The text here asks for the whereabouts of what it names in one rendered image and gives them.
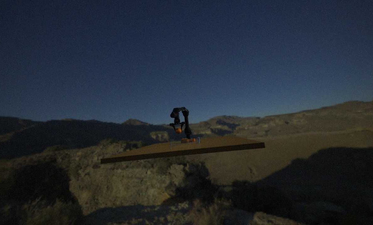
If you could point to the clear l-shaped low wall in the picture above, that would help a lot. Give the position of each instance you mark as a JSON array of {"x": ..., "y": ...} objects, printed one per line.
[{"x": 185, "y": 142}]

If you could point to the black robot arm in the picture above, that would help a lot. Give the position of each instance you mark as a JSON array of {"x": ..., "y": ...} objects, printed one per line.
[{"x": 175, "y": 114}]

